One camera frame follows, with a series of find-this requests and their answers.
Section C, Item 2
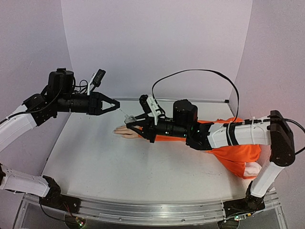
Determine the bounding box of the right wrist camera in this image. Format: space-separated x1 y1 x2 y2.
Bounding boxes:
139 94 165 125

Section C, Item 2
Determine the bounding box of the aluminium rail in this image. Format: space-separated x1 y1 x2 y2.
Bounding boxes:
23 186 278 221
79 97 231 103

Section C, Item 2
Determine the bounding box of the black right camera cable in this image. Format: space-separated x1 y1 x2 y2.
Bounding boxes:
152 69 240 124

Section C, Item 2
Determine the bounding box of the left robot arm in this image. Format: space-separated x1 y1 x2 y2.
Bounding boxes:
0 68 120 208

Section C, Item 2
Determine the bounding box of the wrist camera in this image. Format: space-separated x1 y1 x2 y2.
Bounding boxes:
139 94 165 125
87 69 106 95

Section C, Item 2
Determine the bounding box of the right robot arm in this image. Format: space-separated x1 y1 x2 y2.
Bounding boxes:
124 95 295 198

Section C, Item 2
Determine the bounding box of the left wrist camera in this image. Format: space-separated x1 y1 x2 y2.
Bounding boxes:
87 69 106 95

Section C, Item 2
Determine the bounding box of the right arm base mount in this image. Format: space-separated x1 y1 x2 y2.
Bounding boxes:
223 187 265 219

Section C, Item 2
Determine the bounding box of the mannequin hand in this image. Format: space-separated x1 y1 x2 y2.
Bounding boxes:
113 126 139 139

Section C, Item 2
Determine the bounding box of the aluminium front rail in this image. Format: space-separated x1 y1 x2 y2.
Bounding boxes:
23 186 278 221

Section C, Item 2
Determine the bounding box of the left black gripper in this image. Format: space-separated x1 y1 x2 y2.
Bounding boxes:
57 91 122 115

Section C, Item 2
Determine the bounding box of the clear nail polish bottle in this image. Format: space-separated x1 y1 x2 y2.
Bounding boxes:
124 114 137 124

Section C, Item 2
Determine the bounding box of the aluminium back rail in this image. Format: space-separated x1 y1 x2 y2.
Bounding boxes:
79 97 231 103

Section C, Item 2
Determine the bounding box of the orange sweatshirt sleeve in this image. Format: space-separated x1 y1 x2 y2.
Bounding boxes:
138 116 262 179

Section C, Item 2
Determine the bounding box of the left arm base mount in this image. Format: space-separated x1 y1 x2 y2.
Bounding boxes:
39 175 81 215

